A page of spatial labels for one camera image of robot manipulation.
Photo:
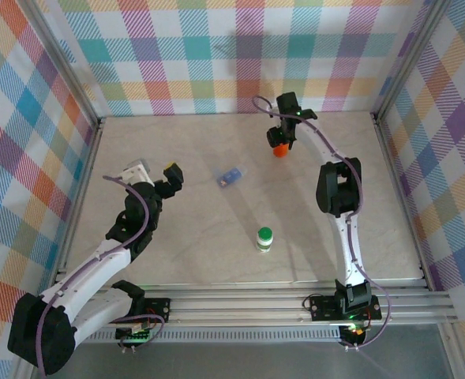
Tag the orange pill bottle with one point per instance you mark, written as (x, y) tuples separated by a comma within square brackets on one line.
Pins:
[(281, 151)]

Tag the white pill bottle green cap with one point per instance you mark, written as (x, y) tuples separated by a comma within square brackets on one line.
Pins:
[(264, 240)]

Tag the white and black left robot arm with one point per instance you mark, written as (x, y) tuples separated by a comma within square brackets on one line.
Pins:
[(90, 272)]

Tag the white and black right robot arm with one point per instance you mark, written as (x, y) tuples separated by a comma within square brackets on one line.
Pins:
[(348, 245)]

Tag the left controller board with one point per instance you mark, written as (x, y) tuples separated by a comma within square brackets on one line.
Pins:
[(137, 337)]

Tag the controller board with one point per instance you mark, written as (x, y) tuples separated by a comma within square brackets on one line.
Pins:
[(137, 337), (356, 332)]

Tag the right controller board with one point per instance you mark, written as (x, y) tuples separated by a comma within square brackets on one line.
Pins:
[(356, 332)]

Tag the aluminium left side rail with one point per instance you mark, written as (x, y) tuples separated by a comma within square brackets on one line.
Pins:
[(91, 158)]

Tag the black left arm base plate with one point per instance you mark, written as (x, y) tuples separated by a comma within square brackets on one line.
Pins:
[(159, 306)]

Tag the aluminium right side rail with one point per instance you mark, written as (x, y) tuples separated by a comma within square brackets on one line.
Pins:
[(388, 158)]

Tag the aluminium right frame post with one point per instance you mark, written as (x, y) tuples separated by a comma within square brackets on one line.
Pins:
[(408, 59)]

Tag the aluminium frame post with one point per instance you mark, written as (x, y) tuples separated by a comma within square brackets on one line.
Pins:
[(64, 63), (408, 59)]

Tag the aluminium front frame rail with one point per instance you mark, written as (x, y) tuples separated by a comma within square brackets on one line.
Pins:
[(236, 308)]

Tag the aluminium left frame post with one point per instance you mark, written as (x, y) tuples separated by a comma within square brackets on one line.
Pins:
[(64, 63)]

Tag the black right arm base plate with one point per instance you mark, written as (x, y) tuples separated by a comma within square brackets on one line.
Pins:
[(323, 308)]

